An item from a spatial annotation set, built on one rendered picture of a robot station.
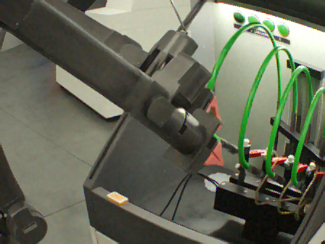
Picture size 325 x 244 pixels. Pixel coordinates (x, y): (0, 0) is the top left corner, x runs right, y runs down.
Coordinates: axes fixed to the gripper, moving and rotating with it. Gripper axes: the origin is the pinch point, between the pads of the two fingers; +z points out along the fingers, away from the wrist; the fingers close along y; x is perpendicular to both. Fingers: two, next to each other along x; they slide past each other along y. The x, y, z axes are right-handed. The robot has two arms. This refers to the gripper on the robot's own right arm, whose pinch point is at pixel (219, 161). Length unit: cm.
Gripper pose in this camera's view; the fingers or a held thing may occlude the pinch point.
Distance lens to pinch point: 90.8
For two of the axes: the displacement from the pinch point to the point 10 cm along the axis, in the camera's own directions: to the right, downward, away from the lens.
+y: 5.8, -8.1, 0.7
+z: 6.1, 4.8, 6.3
